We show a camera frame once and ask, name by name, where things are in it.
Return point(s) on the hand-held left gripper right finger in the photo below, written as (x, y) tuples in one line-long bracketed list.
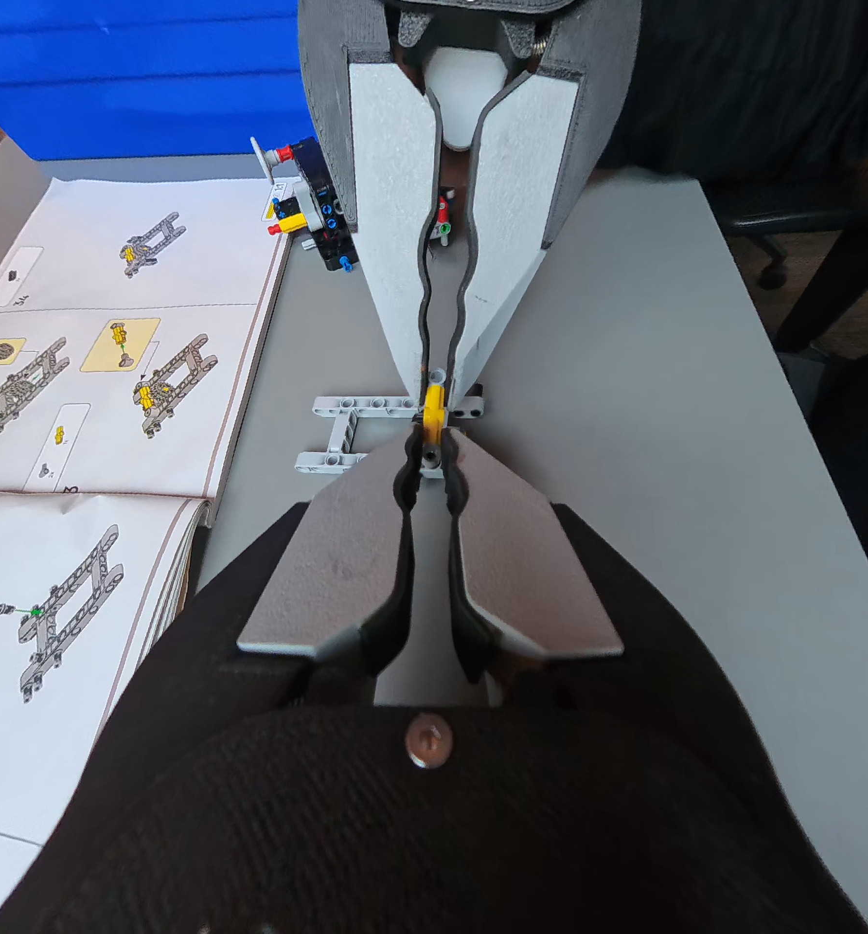
[(528, 576)]

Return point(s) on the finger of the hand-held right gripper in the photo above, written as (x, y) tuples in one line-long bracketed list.
[(521, 204), (390, 219)]

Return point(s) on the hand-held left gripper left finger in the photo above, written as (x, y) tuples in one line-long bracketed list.
[(331, 569)]

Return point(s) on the grey lego frame assembly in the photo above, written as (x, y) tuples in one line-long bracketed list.
[(346, 403)]

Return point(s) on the yellow lego axle connector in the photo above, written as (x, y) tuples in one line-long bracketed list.
[(434, 408)]

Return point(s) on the person's right forearm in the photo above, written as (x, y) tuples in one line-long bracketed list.
[(733, 73)]

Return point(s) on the lego car chassis assembly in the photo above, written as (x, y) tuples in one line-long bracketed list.
[(331, 244)]

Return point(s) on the lego instruction booklet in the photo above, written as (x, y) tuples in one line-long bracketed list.
[(200, 219)]

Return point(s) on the blue plastic bin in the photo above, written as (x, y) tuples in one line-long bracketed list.
[(113, 73)]

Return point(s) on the black office chair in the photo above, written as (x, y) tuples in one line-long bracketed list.
[(769, 219)]

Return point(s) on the person's dark clothing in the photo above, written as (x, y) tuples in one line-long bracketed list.
[(864, 474)]

